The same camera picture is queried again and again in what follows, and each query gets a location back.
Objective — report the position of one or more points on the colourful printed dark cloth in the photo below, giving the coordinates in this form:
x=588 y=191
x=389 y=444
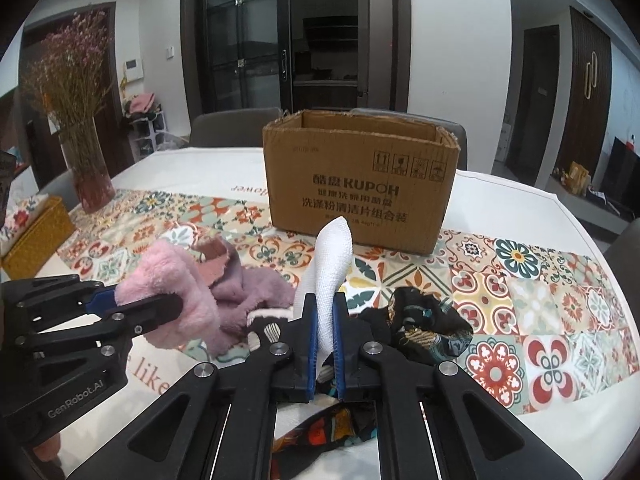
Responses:
x=325 y=430

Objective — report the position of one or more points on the dark dining chair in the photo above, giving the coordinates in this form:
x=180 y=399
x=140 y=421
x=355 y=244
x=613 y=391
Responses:
x=622 y=255

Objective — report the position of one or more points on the cluttered storage rack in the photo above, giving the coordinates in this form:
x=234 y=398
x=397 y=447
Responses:
x=145 y=125

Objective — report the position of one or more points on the pink glass vase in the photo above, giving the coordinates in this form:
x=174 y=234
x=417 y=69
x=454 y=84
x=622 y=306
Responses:
x=92 y=185

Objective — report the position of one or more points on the white wall intercom panel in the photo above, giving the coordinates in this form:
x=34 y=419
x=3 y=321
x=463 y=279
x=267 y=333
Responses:
x=133 y=69

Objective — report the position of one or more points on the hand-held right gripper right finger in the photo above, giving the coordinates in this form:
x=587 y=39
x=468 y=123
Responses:
x=340 y=347

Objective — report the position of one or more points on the pink fluffy cloth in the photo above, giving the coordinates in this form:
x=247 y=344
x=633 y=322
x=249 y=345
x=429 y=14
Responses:
x=165 y=285

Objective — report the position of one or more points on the grey dining chair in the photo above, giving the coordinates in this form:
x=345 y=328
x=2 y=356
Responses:
x=235 y=127
x=450 y=135

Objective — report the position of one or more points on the white knitted cloth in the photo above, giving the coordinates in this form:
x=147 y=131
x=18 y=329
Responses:
x=330 y=265

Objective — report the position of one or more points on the yellow woven basket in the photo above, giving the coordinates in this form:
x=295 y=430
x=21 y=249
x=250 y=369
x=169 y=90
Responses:
x=35 y=237

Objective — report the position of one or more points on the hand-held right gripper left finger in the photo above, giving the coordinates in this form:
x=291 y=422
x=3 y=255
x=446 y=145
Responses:
x=311 y=345

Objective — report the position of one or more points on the mauve fleece cloth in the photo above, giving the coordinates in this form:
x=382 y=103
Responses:
x=250 y=290

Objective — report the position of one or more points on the black patterned cloth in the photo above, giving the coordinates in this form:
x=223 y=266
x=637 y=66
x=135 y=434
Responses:
x=420 y=327

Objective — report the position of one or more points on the dark glass sliding door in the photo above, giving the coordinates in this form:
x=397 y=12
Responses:
x=295 y=35

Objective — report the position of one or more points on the patterned tile table runner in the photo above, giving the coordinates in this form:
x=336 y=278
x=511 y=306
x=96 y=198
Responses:
x=525 y=320

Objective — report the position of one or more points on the brown cardboard box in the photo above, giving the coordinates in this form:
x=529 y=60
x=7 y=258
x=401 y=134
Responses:
x=360 y=180

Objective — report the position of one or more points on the white striped sock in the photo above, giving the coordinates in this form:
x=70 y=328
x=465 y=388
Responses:
x=267 y=327

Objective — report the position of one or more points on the white tablecloth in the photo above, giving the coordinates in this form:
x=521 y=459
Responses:
x=200 y=165

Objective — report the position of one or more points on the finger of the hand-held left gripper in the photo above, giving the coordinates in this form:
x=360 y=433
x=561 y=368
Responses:
x=155 y=309
x=102 y=304

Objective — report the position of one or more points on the dried pink flower bunch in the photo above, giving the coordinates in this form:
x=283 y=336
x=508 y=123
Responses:
x=70 y=75

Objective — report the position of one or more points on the black television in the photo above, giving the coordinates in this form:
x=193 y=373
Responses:
x=622 y=172

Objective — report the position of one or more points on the dark wooden door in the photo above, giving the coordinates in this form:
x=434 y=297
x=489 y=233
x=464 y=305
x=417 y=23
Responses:
x=535 y=100

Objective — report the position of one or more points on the person's left hand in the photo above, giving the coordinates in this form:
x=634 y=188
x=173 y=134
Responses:
x=49 y=446

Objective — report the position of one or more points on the yellow gift box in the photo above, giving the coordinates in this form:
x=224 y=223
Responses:
x=580 y=177

